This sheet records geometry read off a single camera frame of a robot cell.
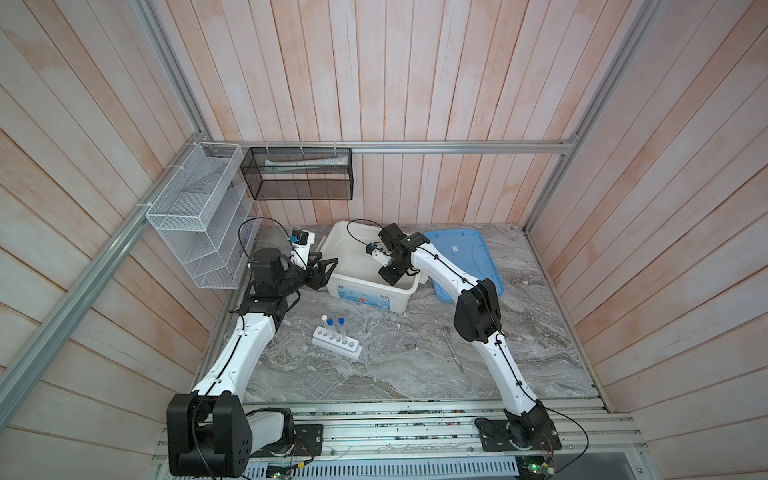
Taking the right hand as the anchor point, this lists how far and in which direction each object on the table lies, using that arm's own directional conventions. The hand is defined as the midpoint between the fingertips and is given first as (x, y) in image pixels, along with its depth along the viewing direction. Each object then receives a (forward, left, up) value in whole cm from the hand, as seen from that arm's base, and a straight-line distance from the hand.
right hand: (387, 274), depth 101 cm
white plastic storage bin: (-9, +9, +12) cm, 18 cm away
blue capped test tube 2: (-24, +12, +11) cm, 29 cm away
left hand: (-11, +16, +20) cm, 28 cm away
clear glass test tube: (-23, +17, +12) cm, 31 cm away
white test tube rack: (-24, +18, 0) cm, 31 cm away
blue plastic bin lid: (+17, -30, -6) cm, 35 cm away
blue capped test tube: (-24, +15, +11) cm, 30 cm away
